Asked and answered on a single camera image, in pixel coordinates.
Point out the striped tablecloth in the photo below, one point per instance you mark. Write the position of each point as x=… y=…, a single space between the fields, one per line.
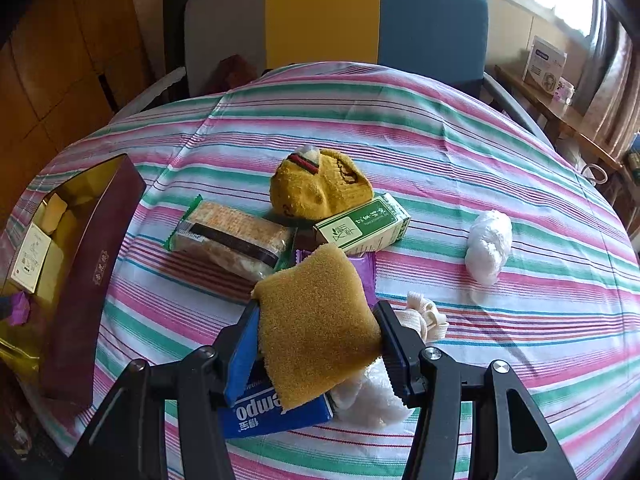
x=400 y=135

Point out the beige knitted sock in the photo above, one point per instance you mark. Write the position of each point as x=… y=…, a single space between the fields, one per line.
x=425 y=317

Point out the dark red cloth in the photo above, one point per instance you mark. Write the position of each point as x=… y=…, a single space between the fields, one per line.
x=232 y=72

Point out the purple foil wrapper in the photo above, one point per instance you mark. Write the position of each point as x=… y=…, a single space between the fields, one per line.
x=362 y=272

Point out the small pink container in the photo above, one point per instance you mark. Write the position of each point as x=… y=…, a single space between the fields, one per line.
x=565 y=91

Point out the wooden side table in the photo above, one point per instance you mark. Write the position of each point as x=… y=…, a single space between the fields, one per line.
x=560 y=110

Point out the grey yellow blue chair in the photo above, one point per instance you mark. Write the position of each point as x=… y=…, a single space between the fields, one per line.
x=320 y=10

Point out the crumpled white plastic bag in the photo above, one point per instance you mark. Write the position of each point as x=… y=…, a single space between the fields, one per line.
x=365 y=400

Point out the yellow wrapped packets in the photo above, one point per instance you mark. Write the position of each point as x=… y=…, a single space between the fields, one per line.
x=54 y=215

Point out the wooden cabinet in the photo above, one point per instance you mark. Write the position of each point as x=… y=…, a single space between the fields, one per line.
x=60 y=60

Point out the yellow sponge cloth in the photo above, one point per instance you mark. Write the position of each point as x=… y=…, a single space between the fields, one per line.
x=315 y=320

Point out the white cardboard box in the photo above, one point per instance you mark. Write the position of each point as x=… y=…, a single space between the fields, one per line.
x=545 y=62

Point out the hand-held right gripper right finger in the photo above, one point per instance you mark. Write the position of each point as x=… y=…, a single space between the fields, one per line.
x=395 y=375

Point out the cracker packet with green ends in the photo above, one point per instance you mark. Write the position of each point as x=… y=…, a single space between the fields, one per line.
x=230 y=237

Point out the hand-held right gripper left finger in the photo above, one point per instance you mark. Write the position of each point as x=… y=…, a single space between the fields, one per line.
x=245 y=355

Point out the white plastic bag ball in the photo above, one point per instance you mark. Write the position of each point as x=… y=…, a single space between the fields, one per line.
x=489 y=245

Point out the green and white carton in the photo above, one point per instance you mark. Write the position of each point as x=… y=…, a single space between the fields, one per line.
x=360 y=225

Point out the purple crumpled plastic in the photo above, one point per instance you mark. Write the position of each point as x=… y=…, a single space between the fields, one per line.
x=17 y=307

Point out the beige curtain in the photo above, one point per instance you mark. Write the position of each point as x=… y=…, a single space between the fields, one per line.
x=607 y=85

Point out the yellow knitted sock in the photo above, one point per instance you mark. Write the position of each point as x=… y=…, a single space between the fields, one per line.
x=305 y=195

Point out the blue tissue pack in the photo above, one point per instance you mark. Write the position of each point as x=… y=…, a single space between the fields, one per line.
x=280 y=417

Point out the maroon storage box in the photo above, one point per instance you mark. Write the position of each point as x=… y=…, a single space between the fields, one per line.
x=85 y=280

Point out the grey metal tube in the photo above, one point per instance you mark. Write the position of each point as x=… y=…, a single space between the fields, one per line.
x=515 y=110

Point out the small white carton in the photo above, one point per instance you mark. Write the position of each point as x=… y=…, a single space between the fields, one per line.
x=32 y=257

